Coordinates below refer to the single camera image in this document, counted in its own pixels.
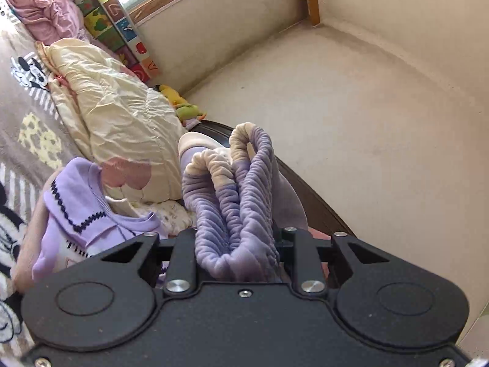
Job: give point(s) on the folded purple flower garment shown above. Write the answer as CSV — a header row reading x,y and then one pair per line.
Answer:
x,y
80,221

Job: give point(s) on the grey cartoon mouse fleece blanket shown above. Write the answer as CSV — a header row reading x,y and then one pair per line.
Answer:
x,y
34,143

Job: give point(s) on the colourful alphabet bed bumper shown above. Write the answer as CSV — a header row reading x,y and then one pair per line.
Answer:
x,y
109,24

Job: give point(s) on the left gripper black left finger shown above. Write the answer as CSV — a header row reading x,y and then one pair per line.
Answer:
x,y
168,264

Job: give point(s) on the yellow green plush toy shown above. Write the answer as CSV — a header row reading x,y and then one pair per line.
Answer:
x,y
184,110

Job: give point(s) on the pink crumpled blanket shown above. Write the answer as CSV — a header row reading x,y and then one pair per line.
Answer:
x,y
51,20

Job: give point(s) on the purple and cream sweatpants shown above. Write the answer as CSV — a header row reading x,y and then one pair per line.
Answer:
x,y
239,198

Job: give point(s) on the floral white folded garment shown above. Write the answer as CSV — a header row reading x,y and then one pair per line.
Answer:
x,y
173,215

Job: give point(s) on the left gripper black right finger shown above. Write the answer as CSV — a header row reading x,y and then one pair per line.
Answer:
x,y
319,265

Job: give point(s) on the cream yellow quilt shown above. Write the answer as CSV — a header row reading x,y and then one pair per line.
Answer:
x,y
130,130

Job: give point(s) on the folded tan brown garment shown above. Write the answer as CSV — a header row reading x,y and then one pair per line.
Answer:
x,y
31,244

